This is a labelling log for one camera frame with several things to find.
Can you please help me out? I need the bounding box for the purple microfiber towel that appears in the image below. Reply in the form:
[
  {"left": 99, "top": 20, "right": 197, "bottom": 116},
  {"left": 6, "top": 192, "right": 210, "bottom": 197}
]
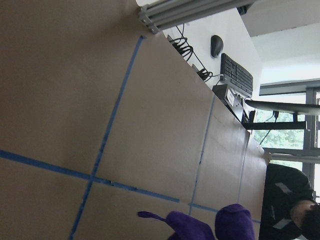
[{"left": 137, "top": 203, "right": 256, "bottom": 240}]

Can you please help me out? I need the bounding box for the black box with label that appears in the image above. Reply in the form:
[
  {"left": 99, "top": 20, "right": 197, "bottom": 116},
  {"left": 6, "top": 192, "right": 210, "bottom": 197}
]
[{"left": 212, "top": 84, "right": 244, "bottom": 122}]

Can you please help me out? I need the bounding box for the black usb hub orange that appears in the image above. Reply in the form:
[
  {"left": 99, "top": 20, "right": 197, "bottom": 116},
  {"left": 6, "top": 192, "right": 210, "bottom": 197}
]
[{"left": 167, "top": 35, "right": 194, "bottom": 61}]

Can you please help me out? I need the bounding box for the black keyboard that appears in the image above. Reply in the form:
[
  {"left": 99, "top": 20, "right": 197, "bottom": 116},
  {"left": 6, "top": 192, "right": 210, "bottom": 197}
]
[{"left": 220, "top": 53, "right": 254, "bottom": 98}]

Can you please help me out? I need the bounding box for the black computer mouse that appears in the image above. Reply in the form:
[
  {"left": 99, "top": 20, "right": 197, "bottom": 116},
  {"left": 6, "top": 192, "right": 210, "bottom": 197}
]
[{"left": 210, "top": 35, "right": 224, "bottom": 59}]

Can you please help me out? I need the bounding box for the seated person in black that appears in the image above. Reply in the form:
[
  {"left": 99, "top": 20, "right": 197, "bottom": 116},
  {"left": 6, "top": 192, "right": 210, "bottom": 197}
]
[{"left": 258, "top": 163, "right": 320, "bottom": 240}]

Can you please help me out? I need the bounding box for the aluminium frame post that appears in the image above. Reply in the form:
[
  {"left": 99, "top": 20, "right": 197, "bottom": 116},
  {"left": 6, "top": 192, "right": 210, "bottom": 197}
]
[{"left": 138, "top": 0, "right": 255, "bottom": 34}]

